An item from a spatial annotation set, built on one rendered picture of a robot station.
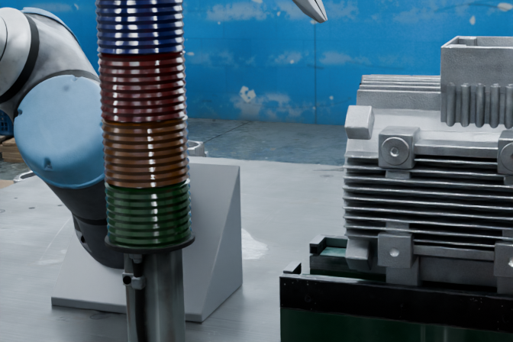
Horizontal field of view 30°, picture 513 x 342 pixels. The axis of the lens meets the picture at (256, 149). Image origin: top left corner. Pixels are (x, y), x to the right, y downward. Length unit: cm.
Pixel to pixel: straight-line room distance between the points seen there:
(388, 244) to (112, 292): 46
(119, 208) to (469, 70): 35
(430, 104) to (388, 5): 574
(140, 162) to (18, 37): 51
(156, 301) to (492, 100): 35
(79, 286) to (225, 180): 23
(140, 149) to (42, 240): 88
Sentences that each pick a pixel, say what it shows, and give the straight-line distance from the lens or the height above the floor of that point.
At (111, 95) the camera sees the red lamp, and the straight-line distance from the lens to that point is 65.
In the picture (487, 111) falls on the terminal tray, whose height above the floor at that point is 109.
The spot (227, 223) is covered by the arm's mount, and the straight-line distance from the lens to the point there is 120.
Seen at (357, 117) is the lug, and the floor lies 108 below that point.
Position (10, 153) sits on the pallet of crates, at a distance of 599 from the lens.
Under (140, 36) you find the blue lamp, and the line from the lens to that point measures 63.
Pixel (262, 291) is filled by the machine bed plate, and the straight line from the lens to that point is 124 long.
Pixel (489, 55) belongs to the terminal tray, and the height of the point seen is 114.
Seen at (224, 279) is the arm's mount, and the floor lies 83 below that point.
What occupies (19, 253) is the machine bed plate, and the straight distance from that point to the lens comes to 146.
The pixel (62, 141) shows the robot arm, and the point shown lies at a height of 103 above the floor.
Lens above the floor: 123
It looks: 12 degrees down
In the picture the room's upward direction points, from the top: 1 degrees counter-clockwise
